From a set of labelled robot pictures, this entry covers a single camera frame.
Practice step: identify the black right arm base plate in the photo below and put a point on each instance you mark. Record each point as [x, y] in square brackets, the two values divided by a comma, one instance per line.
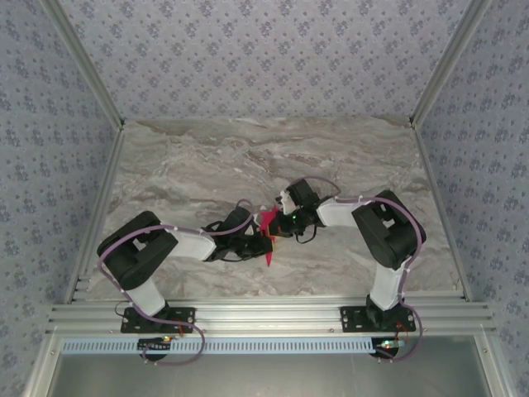
[351, 320]

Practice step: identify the aluminium table side rail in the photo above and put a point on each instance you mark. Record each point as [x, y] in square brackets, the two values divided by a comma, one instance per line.
[442, 207]
[97, 198]

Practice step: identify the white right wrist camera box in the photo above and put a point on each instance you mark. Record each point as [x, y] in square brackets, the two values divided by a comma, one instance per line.
[284, 198]

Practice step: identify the aluminium upright frame post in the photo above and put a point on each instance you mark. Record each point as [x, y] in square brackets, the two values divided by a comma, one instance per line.
[450, 62]
[82, 62]

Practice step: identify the black controller board with LED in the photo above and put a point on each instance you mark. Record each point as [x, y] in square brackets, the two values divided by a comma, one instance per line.
[386, 346]
[155, 344]

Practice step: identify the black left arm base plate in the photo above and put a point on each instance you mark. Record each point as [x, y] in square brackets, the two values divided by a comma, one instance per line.
[182, 320]

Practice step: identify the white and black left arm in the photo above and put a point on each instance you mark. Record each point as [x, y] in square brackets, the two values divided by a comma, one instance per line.
[132, 256]

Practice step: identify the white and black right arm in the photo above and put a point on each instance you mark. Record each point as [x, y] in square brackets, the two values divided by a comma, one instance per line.
[388, 231]

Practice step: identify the grey metal sheet panel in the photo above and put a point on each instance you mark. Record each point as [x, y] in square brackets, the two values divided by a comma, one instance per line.
[264, 376]

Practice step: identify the aluminium frame cross beam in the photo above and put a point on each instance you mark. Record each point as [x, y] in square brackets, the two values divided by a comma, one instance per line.
[264, 316]

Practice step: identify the pink paper sheet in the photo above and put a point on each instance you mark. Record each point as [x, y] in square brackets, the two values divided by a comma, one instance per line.
[268, 258]

